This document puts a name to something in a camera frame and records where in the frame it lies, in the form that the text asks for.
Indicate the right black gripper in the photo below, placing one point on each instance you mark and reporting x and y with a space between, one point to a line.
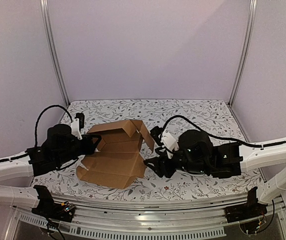
163 160

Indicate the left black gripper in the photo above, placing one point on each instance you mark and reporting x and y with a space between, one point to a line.
90 147

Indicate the brown cardboard box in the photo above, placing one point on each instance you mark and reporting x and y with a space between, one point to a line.
117 163

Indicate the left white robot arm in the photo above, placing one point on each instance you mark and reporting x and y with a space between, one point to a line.
64 143

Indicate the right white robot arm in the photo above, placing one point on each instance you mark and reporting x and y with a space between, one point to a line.
194 153

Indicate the floral patterned table mat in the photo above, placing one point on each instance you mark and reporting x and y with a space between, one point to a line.
211 115

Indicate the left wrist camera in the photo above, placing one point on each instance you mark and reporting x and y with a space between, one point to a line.
78 124

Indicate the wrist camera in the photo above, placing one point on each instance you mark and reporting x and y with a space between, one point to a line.
164 140
78 124

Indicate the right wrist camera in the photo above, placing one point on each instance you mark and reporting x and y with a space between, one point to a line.
164 140

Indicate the front aluminium rail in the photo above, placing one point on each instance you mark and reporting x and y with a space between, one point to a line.
198 219

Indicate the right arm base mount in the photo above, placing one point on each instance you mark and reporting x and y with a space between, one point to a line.
250 209

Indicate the left aluminium frame post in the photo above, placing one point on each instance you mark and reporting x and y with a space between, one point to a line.
52 50

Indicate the aluminium frame post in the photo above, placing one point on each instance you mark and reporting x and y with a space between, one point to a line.
52 50
245 50

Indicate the right aluminium frame post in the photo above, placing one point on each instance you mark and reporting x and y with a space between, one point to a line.
245 50

